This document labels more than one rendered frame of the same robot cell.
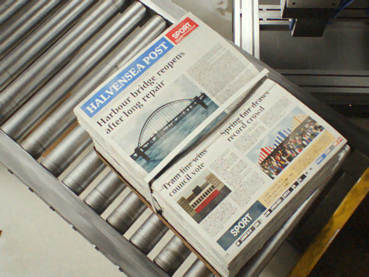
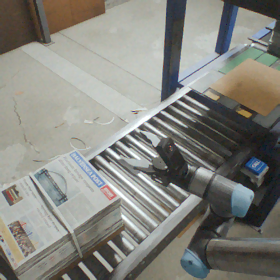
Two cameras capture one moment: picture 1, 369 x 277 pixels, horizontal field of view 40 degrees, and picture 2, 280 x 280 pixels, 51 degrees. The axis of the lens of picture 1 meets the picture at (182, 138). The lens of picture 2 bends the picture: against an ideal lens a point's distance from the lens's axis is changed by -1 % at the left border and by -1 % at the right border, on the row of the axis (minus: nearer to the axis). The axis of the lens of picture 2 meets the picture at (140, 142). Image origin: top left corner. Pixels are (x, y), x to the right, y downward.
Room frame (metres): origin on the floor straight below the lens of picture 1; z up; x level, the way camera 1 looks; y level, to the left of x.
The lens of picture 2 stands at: (0.67, -0.55, 1.86)
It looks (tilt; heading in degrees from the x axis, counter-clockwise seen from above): 47 degrees down; 91
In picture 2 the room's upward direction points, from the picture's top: straight up
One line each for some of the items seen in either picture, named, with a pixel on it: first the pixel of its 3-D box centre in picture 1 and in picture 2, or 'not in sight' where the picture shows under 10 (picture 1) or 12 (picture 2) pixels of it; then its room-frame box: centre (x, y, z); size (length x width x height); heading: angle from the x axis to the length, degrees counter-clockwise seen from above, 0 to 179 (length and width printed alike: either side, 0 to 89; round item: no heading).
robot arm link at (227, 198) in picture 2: not in sight; (228, 196); (0.89, -0.14, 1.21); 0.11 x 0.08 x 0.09; 148
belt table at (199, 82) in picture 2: not in sight; (254, 87); (1.35, 0.97, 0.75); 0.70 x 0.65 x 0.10; 46
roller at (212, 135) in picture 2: not in sight; (200, 128); (0.97, 0.56, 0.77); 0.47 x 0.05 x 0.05; 136
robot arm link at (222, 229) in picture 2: not in sight; (217, 219); (0.88, -0.15, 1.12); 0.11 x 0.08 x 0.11; 58
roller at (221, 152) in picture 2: not in sight; (193, 134); (0.92, 0.52, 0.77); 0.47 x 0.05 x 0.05; 136
